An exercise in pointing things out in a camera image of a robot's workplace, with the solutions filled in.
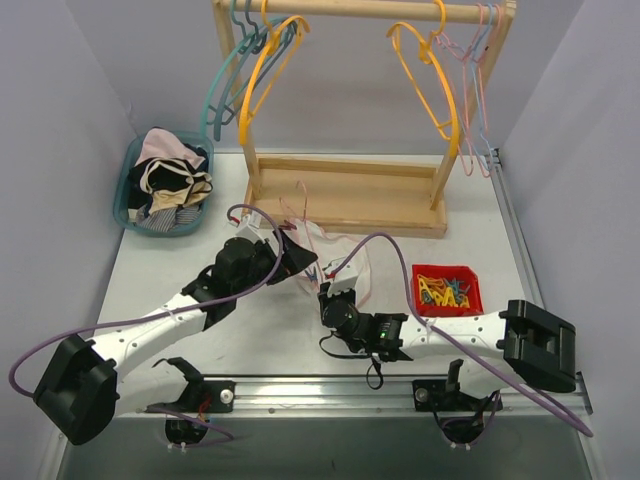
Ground white pink underwear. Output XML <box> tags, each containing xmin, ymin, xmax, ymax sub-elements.
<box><xmin>292</xmin><ymin>217</ymin><xmax>374</xmax><ymax>307</ymax></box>

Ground dark red clothes peg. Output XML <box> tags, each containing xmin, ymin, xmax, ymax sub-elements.
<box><xmin>281</xmin><ymin>220</ymin><xmax>299</xmax><ymax>231</ymax></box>

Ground pink wire hanger with garment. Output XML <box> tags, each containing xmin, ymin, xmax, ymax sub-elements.
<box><xmin>278</xmin><ymin>179</ymin><xmax>374</xmax><ymax>306</ymax></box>

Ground yellow plastic hanger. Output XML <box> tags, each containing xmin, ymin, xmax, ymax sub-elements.
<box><xmin>385</xmin><ymin>0</ymin><xmax>464</xmax><ymax>160</ymax></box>
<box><xmin>238</xmin><ymin>1</ymin><xmax>310</xmax><ymax>146</ymax></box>

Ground blue clothes peg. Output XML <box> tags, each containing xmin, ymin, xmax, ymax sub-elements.
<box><xmin>304</xmin><ymin>269</ymin><xmax>319</xmax><ymax>284</ymax></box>

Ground black underwear with beige band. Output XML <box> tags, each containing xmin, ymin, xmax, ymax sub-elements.
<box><xmin>128</xmin><ymin>157</ymin><xmax>213</xmax><ymax>210</ymax></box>

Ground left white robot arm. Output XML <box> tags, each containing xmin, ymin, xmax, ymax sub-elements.
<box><xmin>34</xmin><ymin>235</ymin><xmax>318</xmax><ymax>445</ymax></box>

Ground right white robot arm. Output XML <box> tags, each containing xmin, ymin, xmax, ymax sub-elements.
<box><xmin>318</xmin><ymin>282</ymin><xmax>576</xmax><ymax>409</ymax></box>

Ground blue grey plastic hanger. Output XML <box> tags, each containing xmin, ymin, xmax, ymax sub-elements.
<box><xmin>207</xmin><ymin>0</ymin><xmax>301</xmax><ymax>142</ymax></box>

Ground teal plastic hanger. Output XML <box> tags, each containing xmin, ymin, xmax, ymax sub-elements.
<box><xmin>200</xmin><ymin>1</ymin><xmax>284</xmax><ymax>141</ymax></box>

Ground colourful clothes pegs in bin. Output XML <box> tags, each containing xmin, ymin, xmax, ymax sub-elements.
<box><xmin>417</xmin><ymin>275</ymin><xmax>471</xmax><ymax>308</ymax></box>

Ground red plastic clip bin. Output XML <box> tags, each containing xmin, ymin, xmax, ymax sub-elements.
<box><xmin>412</xmin><ymin>264</ymin><xmax>484</xmax><ymax>317</ymax></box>

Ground pile of clothes in basket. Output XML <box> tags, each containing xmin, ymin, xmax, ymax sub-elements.
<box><xmin>127</xmin><ymin>127</ymin><xmax>214</xmax><ymax>231</ymax></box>

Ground wooden clothes rack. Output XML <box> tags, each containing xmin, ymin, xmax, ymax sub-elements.
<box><xmin>239</xmin><ymin>1</ymin><xmax>517</xmax><ymax>238</ymax></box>

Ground teal plastic laundry basket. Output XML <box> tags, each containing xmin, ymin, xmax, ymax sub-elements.
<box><xmin>112</xmin><ymin>130</ymin><xmax>216</xmax><ymax>236</ymax></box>

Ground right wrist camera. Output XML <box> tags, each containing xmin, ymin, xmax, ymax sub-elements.
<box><xmin>323</xmin><ymin>257</ymin><xmax>359</xmax><ymax>297</ymax></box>

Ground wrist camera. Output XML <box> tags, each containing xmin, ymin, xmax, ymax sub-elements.
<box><xmin>323</xmin><ymin>257</ymin><xmax>359</xmax><ymax>297</ymax></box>
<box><xmin>235</xmin><ymin>212</ymin><xmax>264</xmax><ymax>244</ymax></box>

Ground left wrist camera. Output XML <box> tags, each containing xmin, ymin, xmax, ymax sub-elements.
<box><xmin>235</xmin><ymin>212</ymin><xmax>264</xmax><ymax>244</ymax></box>

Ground aluminium mounting rail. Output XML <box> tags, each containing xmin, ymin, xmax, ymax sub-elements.
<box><xmin>54</xmin><ymin>374</ymin><xmax>594</xmax><ymax>421</ymax></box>

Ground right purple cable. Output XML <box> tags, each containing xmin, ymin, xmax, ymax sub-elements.
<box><xmin>324</xmin><ymin>232</ymin><xmax>595</xmax><ymax>439</ymax></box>

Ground light blue wire hanger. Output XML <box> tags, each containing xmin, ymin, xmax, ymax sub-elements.
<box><xmin>444</xmin><ymin>4</ymin><xmax>503</xmax><ymax>179</ymax></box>

